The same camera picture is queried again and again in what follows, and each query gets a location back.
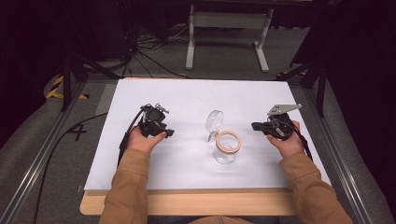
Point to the person's left hand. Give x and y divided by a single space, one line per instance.
141 142

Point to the aluminium floor rail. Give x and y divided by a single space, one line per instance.
40 161
339 168

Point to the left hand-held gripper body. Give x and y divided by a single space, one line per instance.
153 119

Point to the person's tan jacket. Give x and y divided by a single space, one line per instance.
219 220

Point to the black tripod stand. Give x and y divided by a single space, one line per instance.
66 81
320 93

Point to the white metal table frame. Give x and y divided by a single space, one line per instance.
230 20

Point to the person's right hand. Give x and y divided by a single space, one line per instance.
288 146

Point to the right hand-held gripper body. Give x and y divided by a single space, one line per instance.
278 126

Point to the yellow black floor tape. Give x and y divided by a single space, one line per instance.
53 92

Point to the glass jar with hinged lid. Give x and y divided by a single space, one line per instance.
226 146

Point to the white table sheet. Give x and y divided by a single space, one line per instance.
186 99

